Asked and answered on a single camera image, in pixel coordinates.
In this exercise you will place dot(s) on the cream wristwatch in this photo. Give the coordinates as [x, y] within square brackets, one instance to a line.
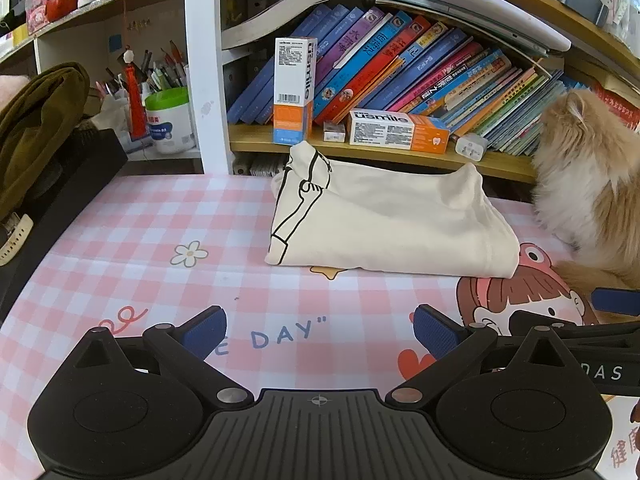
[15, 240]

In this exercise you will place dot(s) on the white jar with green lid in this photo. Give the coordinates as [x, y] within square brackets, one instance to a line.
[170, 125]

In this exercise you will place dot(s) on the fluffy cream cat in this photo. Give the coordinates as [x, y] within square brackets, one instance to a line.
[585, 175]

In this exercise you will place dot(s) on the cream t-shirt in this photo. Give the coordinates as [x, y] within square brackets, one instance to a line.
[400, 220]

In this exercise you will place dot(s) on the white charger plug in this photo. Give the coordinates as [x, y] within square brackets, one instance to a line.
[470, 147]

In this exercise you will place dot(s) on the row of colourful books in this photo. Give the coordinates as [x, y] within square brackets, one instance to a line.
[400, 60]

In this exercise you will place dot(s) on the bunch of pens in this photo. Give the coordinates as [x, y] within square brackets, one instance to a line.
[160, 72]

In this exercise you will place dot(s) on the tall white orange box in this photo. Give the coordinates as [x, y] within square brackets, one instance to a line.
[295, 90]

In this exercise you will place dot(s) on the red tassel ornament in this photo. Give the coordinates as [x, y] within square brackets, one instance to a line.
[136, 105]

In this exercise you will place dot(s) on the small white box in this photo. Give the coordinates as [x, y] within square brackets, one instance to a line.
[334, 132]

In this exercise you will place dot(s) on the pink cushion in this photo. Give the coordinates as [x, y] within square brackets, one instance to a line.
[12, 95]

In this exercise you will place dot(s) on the wooden bookshelf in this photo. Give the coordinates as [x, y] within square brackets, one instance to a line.
[390, 157]

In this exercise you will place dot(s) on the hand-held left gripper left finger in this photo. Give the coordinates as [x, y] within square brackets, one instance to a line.
[205, 332]

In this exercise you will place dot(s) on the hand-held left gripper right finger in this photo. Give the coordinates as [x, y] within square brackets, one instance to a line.
[435, 332]

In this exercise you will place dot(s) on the flat white orange box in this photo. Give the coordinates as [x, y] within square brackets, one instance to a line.
[395, 130]

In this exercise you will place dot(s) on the olive green garment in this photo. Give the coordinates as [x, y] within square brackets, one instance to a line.
[40, 125]

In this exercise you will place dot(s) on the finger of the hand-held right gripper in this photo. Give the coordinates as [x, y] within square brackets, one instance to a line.
[615, 301]
[595, 334]

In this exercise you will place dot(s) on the white shelf post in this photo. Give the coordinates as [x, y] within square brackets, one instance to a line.
[207, 60]

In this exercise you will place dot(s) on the white tablet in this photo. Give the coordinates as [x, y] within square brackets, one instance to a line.
[490, 7]

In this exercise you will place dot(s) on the red round ornament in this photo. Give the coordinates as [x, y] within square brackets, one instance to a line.
[61, 7]

